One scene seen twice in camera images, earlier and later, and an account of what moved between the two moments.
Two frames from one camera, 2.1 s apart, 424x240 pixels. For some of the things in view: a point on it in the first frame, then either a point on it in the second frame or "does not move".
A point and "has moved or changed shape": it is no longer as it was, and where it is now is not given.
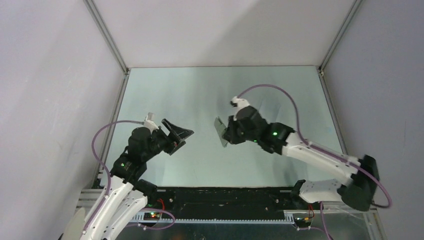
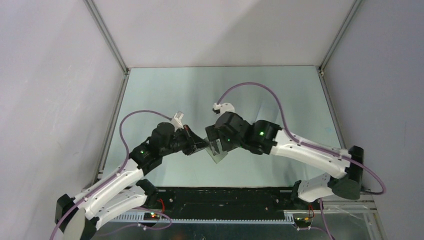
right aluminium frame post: x=355 y=6 does not move
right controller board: x=305 y=222 does not move
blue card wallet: x=220 y=127 has moved or changed shape
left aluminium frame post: x=99 y=21 does not move
